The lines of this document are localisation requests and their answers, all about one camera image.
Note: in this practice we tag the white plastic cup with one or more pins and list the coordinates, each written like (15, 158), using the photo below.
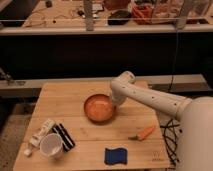
(51, 146)

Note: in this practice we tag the orange box on bench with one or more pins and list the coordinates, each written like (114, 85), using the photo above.
(142, 14)

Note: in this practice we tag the metal frame post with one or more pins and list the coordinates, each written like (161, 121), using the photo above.
(88, 15)
(182, 18)

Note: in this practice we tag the black object on bench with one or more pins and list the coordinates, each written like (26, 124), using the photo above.
(119, 17)

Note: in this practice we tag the blue sponge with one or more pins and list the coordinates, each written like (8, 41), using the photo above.
(115, 156)

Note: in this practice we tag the black white striped cloth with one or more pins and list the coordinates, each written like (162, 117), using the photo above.
(67, 141)

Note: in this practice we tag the right metal frame post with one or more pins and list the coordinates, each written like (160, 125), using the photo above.
(182, 18)

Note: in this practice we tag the orange ceramic bowl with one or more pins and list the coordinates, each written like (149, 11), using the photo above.
(99, 108)

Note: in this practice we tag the metal clamp on rail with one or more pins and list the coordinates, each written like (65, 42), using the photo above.
(10, 81)

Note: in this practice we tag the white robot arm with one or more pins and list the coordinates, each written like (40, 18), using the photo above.
(195, 143)

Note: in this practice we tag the orange toy carrot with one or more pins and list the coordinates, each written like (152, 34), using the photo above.
(143, 134)

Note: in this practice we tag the white tube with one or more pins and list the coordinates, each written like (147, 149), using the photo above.
(36, 138)

